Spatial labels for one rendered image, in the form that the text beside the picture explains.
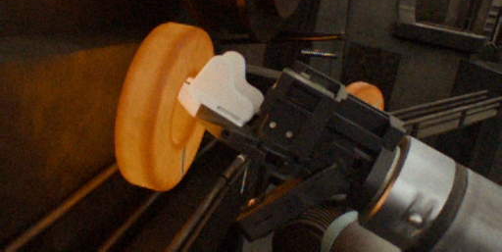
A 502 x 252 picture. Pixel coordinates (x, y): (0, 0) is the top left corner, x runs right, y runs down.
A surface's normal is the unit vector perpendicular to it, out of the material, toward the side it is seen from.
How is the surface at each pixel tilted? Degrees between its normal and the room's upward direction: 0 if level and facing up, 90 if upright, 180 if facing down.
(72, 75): 90
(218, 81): 90
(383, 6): 90
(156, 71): 54
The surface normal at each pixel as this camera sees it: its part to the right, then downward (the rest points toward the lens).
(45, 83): 0.95, 0.24
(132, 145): -0.26, 0.40
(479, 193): 0.22, -0.58
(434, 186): 0.04, -0.30
